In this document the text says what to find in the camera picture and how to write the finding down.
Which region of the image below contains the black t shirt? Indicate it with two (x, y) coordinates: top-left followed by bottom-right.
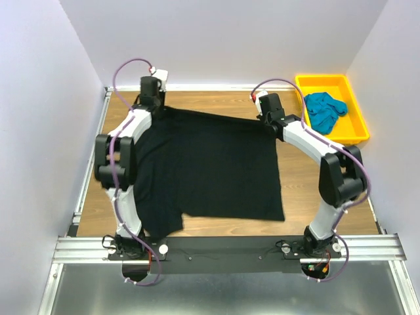
(134, 108), (285, 238)

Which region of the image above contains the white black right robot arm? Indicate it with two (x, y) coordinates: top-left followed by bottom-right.
(251, 90), (368, 255)

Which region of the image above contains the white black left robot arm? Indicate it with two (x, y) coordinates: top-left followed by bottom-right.
(94, 70), (168, 259)

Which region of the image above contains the teal t shirt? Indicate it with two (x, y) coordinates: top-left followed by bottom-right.
(304, 92), (348, 135)

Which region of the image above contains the yellow plastic bin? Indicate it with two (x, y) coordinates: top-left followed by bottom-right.
(295, 74), (369, 145)

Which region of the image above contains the aluminium back edge rail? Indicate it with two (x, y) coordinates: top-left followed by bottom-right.
(104, 84), (297, 93)

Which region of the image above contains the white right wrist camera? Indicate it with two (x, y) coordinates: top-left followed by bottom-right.
(251, 90), (269, 119)

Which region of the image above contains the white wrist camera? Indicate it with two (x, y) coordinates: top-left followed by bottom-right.
(251, 90), (269, 119)
(149, 66), (169, 92)

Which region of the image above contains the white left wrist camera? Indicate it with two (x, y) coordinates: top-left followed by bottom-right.
(149, 66), (169, 92)

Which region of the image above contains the black mounting base plate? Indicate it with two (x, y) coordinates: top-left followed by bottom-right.
(102, 236), (341, 280)

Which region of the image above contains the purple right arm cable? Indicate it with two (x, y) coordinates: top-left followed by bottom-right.
(251, 77), (371, 283)

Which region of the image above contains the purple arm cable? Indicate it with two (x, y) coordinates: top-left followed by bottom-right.
(251, 77), (371, 283)
(108, 58), (164, 287)

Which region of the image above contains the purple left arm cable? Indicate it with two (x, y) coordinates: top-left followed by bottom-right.
(108, 58), (164, 287)

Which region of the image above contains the aluminium left side rail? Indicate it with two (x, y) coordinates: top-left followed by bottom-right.
(66, 88), (112, 238)

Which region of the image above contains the aluminium front frame rail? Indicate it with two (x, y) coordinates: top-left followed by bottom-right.
(52, 234), (406, 264)

